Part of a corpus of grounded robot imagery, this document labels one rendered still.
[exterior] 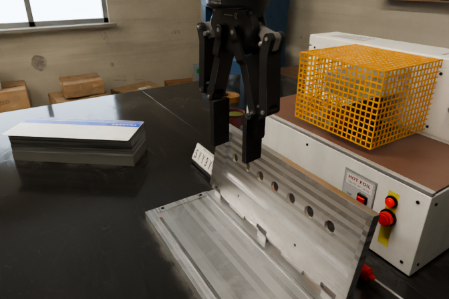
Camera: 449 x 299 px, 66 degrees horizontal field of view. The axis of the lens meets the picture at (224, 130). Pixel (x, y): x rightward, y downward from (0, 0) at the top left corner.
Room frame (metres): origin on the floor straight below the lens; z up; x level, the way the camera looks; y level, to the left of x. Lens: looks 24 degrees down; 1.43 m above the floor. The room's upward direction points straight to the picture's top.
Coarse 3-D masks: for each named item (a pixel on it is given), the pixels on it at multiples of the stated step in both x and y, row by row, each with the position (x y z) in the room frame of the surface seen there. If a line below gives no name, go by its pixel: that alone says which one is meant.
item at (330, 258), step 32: (224, 160) 0.74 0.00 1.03; (256, 160) 0.66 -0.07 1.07; (288, 160) 0.59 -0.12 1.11; (224, 192) 0.71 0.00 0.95; (256, 192) 0.64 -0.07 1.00; (288, 192) 0.57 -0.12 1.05; (320, 192) 0.51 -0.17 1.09; (256, 224) 0.60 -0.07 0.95; (288, 224) 0.54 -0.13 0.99; (320, 224) 0.49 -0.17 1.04; (352, 224) 0.44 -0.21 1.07; (288, 256) 0.51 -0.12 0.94; (320, 256) 0.46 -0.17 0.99; (352, 256) 0.43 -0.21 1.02; (352, 288) 0.40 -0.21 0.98
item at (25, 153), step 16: (144, 128) 1.06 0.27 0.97; (16, 144) 0.97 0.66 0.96; (32, 144) 0.97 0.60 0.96; (48, 144) 0.96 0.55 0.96; (64, 144) 0.96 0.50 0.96; (80, 144) 0.95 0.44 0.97; (96, 144) 0.95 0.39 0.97; (112, 144) 0.94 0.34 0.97; (128, 144) 0.94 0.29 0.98; (144, 144) 1.04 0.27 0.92; (32, 160) 0.97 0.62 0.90; (48, 160) 0.96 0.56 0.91; (64, 160) 0.96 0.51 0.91; (80, 160) 0.95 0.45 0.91; (96, 160) 0.95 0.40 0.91; (112, 160) 0.94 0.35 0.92; (128, 160) 0.93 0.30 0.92
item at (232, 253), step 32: (160, 224) 0.63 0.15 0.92; (192, 224) 0.63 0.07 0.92; (224, 224) 0.63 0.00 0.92; (192, 256) 0.53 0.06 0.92; (224, 256) 0.53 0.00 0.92; (256, 256) 0.53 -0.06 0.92; (192, 288) 0.46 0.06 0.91; (224, 288) 0.45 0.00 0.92; (256, 288) 0.45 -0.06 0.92; (288, 288) 0.45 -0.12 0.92; (320, 288) 0.44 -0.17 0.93
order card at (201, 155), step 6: (198, 144) 0.97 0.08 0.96; (198, 150) 0.95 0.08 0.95; (204, 150) 0.93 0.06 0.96; (192, 156) 0.96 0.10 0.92; (198, 156) 0.94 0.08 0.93; (204, 156) 0.92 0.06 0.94; (210, 156) 0.90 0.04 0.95; (198, 162) 0.93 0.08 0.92; (204, 162) 0.91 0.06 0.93; (210, 162) 0.88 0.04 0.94; (204, 168) 0.89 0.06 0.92; (210, 168) 0.87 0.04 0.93; (210, 174) 0.86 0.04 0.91
